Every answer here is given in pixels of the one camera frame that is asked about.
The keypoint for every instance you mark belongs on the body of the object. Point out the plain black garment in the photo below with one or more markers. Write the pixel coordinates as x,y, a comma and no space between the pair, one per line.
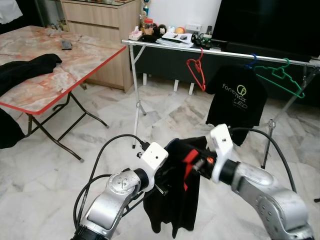
25,70

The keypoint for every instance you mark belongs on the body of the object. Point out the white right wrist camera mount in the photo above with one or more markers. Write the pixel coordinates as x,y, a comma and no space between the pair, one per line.
221,142

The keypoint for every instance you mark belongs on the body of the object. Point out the black TV console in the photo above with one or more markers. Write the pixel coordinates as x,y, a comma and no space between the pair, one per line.
165,62

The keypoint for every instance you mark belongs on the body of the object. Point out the stack of papers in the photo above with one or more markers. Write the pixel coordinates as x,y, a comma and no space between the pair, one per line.
175,39

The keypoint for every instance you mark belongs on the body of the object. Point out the green plastic hanger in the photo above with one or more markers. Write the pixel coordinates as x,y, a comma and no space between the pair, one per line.
301,95

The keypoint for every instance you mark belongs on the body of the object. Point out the black television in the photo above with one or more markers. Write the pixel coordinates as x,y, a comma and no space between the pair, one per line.
270,20

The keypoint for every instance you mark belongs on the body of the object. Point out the blue gold trophy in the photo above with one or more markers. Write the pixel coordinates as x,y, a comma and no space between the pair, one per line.
145,5

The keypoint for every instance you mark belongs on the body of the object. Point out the pink tissue box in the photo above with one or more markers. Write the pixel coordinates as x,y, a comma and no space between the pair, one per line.
135,35

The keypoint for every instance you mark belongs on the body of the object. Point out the small black wallet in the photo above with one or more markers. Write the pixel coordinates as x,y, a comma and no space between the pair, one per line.
66,45

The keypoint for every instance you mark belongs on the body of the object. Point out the red plastic hanger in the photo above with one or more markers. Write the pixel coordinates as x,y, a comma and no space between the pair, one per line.
202,86

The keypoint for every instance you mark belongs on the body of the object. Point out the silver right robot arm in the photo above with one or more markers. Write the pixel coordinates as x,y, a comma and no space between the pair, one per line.
265,200

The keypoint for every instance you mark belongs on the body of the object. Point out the marble folding table red edge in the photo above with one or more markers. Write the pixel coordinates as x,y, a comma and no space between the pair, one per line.
60,75

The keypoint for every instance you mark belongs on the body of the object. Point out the remote control holder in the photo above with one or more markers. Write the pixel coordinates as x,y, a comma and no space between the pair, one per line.
204,37

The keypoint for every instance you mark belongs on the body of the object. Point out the black printed t-shirt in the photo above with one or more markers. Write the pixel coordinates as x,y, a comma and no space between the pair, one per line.
237,105

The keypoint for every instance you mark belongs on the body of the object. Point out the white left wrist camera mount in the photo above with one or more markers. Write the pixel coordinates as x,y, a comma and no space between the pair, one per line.
154,157

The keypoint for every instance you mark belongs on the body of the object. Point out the light wooden cabinet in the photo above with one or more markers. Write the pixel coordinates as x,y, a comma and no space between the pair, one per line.
100,40

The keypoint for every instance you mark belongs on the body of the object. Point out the orange ball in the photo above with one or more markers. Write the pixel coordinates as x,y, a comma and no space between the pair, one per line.
179,30

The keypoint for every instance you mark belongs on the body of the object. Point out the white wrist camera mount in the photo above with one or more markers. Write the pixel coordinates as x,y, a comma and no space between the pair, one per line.
154,157
221,142

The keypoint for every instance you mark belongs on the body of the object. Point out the black hanging cloth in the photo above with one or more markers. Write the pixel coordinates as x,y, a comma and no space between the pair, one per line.
10,130

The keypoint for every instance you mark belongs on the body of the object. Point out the black round plush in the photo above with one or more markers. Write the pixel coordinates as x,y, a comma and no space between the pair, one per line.
161,29

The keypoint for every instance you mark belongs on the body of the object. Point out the black garment red stripes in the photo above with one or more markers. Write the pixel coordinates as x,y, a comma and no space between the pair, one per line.
172,205

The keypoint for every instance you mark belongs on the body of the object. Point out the red lid jar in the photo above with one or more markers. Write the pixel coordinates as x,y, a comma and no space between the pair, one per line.
148,26

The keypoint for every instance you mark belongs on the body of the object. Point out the white blue ball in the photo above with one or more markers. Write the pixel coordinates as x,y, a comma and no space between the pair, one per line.
171,29

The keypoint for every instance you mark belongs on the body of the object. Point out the white hanging cloth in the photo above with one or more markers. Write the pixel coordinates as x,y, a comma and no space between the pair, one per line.
10,11

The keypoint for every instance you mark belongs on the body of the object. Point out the blue plastic hanger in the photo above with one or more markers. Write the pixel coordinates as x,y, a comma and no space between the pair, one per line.
250,60

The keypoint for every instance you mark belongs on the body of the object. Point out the white socket box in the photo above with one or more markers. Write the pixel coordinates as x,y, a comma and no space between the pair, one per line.
193,27

